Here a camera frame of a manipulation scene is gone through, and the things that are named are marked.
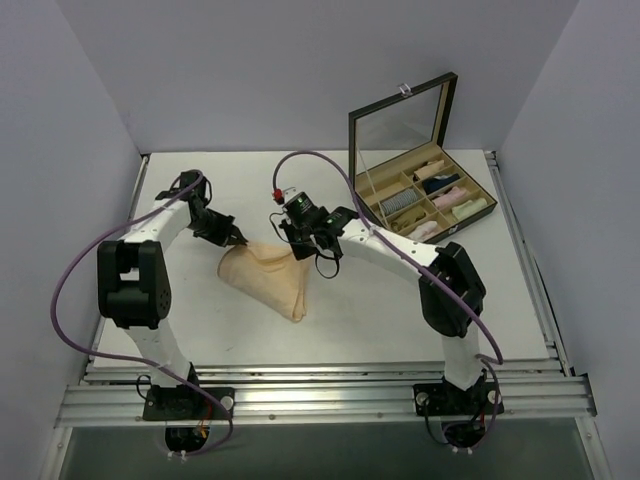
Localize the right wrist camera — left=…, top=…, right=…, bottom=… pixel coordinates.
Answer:
left=283, top=192, right=319, bottom=226

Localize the black compartment storage box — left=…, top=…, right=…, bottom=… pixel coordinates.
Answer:
left=348, top=72, right=497, bottom=243

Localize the cream rolled cloth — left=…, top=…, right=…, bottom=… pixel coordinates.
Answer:
left=451, top=198, right=488, bottom=221

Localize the navy rolled cloth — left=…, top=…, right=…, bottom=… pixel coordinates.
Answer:
left=422, top=173, right=460, bottom=195

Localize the beige underwear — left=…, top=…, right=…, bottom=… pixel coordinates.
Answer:
left=217, top=242, right=311, bottom=323

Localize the aluminium front rail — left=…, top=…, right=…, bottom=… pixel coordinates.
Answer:
left=56, top=377, right=597, bottom=428

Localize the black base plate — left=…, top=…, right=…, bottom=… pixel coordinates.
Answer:
left=412, top=380, right=496, bottom=417
left=142, top=385, right=235, bottom=422

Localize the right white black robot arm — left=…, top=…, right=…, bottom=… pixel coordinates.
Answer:
left=280, top=200, right=488, bottom=413

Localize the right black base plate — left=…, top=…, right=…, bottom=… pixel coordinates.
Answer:
left=412, top=380, right=496, bottom=417

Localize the grey striped rolled cloth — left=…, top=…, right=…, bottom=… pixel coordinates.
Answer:
left=380, top=189, right=421, bottom=216

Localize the white pink rolled cloth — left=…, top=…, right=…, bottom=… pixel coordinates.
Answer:
left=407, top=220, right=440, bottom=243

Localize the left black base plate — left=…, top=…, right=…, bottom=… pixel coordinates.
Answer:
left=142, top=385, right=235, bottom=422

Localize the tan rolled cloth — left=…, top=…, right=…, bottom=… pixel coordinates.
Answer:
left=390, top=206, right=426, bottom=232

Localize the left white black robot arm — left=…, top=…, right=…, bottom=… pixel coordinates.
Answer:
left=97, top=170, right=248, bottom=419

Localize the aluminium rail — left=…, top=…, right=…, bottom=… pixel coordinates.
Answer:
left=484, top=151, right=575, bottom=376
left=56, top=377, right=597, bottom=428

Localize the beige rolled cloth top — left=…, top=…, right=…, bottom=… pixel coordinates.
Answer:
left=412, top=160, right=445, bottom=182

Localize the right side aluminium rail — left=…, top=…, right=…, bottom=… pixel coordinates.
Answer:
left=484, top=151, right=575, bottom=376

